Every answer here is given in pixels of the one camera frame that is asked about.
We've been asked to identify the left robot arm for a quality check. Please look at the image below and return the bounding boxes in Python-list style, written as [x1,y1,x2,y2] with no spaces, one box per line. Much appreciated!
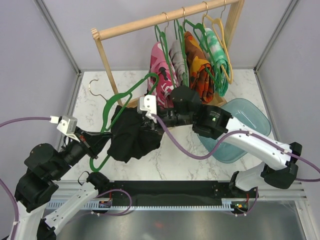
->
[7,127,112,240]

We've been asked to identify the blue transparent plastic bin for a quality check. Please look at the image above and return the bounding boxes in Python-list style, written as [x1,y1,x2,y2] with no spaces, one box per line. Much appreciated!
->
[212,98,271,164]

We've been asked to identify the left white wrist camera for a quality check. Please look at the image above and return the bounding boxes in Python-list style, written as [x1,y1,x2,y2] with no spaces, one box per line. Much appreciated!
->
[49,115,80,142]

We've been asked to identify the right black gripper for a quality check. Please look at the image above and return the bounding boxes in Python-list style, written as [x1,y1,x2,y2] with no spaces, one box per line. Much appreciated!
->
[135,107,194,135]

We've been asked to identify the green hanger with orange trousers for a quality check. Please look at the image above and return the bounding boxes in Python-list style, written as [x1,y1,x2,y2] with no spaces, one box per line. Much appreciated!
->
[182,19,223,90]

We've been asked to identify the green white tie-dye trousers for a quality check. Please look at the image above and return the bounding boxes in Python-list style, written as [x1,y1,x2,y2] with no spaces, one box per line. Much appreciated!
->
[200,28,230,97]

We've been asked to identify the black trousers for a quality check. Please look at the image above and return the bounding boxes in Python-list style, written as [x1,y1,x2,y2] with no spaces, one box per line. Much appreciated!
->
[107,107,164,163]

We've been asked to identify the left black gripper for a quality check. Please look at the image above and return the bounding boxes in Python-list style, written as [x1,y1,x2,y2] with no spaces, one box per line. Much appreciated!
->
[52,124,114,179]

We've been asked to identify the wooden clothes rack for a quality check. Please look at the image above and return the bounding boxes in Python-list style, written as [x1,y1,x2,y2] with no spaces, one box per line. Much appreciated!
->
[91,0,245,94]

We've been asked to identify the pink camouflage trousers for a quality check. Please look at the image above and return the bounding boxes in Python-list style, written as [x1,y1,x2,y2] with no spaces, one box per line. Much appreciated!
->
[149,41,181,108]

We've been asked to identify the green hanger with pink trousers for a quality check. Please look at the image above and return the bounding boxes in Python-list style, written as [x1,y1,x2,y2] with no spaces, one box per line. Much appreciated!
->
[154,12,177,89]

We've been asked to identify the green hanger with tie-dye trousers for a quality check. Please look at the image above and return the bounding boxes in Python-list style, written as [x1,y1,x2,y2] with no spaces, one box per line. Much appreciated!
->
[192,1,221,83]

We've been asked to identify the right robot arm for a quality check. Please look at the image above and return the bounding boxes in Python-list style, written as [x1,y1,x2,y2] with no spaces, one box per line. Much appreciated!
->
[137,86,302,198]

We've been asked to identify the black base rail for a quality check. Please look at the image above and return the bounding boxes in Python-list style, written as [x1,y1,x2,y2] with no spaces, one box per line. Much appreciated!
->
[74,179,258,218]

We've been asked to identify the green hanger with grey trousers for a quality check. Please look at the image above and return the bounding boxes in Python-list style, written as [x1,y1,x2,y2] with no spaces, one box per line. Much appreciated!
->
[174,19,189,87]

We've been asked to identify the yellow hanger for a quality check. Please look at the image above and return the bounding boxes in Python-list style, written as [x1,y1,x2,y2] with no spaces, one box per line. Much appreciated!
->
[202,13,233,84]

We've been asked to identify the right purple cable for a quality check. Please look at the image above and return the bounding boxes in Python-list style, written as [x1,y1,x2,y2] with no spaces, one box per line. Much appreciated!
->
[153,113,320,182]

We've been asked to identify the grey trousers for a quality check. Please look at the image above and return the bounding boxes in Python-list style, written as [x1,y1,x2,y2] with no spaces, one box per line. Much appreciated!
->
[169,39,189,87]

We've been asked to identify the orange patterned trousers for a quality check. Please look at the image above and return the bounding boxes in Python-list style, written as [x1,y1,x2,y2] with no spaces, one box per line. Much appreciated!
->
[184,31,214,104]

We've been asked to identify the green hanger with black trousers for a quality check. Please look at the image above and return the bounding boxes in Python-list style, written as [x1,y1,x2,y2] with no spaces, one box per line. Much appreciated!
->
[88,72,160,173]

